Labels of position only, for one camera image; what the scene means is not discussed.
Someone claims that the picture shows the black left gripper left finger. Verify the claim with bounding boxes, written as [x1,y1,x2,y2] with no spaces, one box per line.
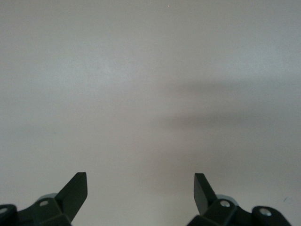
[0,172,88,226]

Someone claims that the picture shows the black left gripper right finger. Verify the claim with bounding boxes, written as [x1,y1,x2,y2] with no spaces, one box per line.
[187,173,292,226]

